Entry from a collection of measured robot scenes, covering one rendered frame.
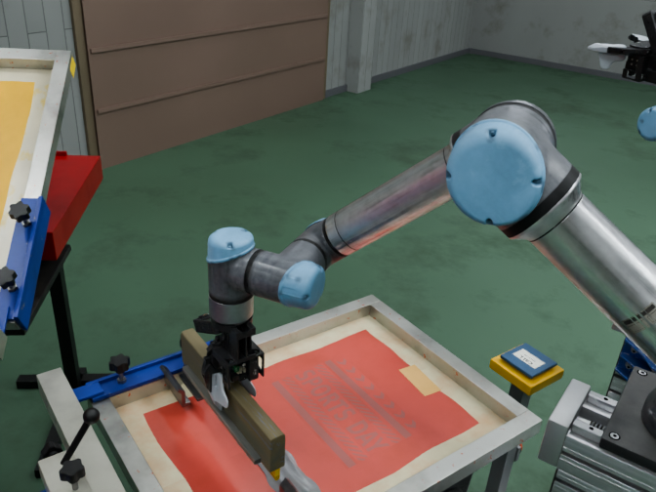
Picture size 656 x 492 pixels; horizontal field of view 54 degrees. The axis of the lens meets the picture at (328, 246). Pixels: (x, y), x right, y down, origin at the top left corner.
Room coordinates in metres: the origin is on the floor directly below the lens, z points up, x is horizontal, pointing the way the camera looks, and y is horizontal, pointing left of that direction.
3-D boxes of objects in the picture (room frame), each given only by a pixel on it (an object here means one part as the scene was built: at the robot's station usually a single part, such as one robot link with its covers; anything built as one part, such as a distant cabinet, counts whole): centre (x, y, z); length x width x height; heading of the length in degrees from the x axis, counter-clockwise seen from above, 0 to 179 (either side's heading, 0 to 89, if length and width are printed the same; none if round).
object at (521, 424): (1.05, 0.01, 0.97); 0.79 x 0.58 x 0.04; 127
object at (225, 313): (0.91, 0.15, 1.33); 0.08 x 0.08 x 0.05
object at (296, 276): (0.89, 0.06, 1.41); 0.11 x 0.11 x 0.08; 68
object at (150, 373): (1.13, 0.36, 0.98); 0.30 x 0.05 x 0.07; 127
